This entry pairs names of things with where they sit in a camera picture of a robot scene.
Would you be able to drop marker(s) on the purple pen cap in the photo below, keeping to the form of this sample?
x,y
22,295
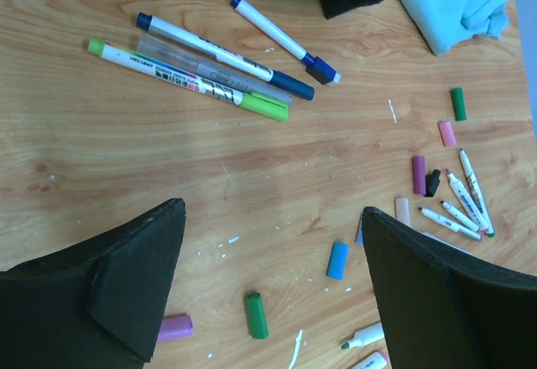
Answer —
x,y
419,174

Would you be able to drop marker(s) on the black pen cap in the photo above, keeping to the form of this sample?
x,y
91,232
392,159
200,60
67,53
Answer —
x,y
432,182

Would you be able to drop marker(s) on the pink cap marker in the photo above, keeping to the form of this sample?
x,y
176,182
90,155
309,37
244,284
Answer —
x,y
464,197

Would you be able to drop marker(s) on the clear cap grey pen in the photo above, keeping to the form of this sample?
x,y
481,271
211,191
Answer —
x,y
172,55

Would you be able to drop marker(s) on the pink pen cap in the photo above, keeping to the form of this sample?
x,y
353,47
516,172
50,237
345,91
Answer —
x,y
448,136

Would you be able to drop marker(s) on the black cap marker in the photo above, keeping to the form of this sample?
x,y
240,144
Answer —
x,y
460,216

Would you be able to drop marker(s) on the green tip grey marker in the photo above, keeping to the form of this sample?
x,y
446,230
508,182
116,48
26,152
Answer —
x,y
253,102

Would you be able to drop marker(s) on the green pen cap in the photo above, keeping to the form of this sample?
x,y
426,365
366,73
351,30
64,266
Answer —
x,y
458,104
257,322

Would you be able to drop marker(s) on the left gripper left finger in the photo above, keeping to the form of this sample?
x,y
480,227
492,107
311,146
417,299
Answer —
x,y
98,303

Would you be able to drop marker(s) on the dark blue cap marker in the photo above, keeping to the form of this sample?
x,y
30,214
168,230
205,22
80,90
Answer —
x,y
315,66

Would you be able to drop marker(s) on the magenta pen cap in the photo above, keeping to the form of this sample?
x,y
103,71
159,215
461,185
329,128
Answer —
x,y
176,327

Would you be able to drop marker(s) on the magenta cap marker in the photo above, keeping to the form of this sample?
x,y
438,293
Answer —
x,y
376,360

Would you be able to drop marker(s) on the lavender pen cap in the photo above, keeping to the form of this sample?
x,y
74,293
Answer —
x,y
359,238

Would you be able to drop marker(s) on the navy cap marker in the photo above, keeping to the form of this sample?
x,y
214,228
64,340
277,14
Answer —
x,y
155,25

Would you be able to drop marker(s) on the small salmon pen cap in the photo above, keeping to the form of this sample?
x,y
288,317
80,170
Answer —
x,y
402,210

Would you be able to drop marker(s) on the bright blue pen cap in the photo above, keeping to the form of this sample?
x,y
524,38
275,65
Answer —
x,y
337,261

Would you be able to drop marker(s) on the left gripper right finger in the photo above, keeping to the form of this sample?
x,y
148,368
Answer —
x,y
443,308

